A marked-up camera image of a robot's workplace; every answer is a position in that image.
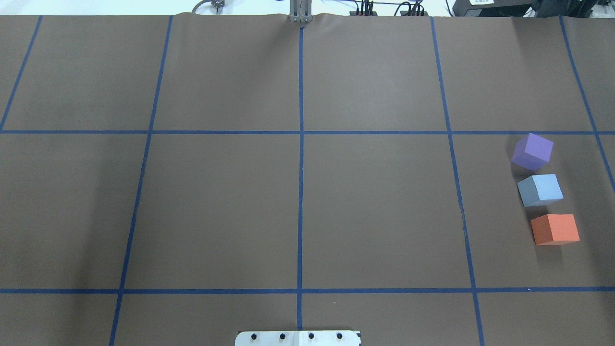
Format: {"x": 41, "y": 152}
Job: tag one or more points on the light blue foam block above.
{"x": 540, "y": 190}

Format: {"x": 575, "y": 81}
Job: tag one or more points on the purple foam block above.
{"x": 532, "y": 152}

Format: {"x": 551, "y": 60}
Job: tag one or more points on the orange foam block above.
{"x": 554, "y": 229}

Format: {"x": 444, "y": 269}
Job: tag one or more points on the black orange connector box left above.
{"x": 364, "y": 8}

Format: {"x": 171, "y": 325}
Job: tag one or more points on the black orange connector box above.
{"x": 364, "y": 8}
{"x": 411, "y": 9}

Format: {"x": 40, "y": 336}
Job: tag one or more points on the black orange connector box right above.
{"x": 411, "y": 9}

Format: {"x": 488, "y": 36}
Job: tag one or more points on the reacher grabber tool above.
{"x": 215, "y": 5}

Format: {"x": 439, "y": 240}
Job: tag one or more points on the black power adapter box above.
{"x": 491, "y": 8}

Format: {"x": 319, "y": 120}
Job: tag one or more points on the aluminium frame post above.
{"x": 300, "y": 11}

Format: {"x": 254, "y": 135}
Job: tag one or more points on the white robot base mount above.
{"x": 299, "y": 338}

